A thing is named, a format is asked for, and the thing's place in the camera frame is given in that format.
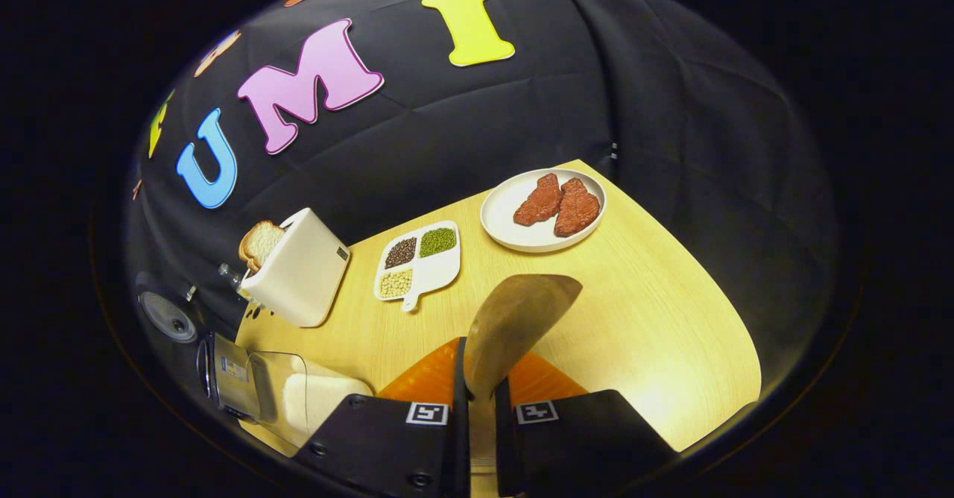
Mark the portion of green beans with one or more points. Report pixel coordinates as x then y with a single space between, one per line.
437 242

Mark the toast bread slice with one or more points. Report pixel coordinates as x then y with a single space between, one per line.
261 244

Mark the portion of pale beans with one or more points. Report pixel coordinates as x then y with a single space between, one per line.
396 283

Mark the red meat piece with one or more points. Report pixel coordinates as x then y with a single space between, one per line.
538 201
577 209

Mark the black backdrop cloth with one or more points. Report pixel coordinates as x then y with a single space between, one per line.
596 88

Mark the wooden spoon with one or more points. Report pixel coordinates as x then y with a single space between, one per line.
514 326

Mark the white toaster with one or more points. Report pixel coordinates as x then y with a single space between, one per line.
298 282

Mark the small glass bottle yellow label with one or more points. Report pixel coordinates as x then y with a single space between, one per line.
227 273

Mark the silver rice cooker dark lid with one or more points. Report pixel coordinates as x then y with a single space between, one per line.
231 379

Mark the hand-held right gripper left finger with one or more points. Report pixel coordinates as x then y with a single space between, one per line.
373 438

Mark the white round plate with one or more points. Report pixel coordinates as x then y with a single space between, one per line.
507 222

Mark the white divided dish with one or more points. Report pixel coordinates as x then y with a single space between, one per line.
440 274

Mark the portion of brown beans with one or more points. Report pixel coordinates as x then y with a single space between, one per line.
400 253

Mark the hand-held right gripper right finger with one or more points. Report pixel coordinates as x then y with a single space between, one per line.
581 446

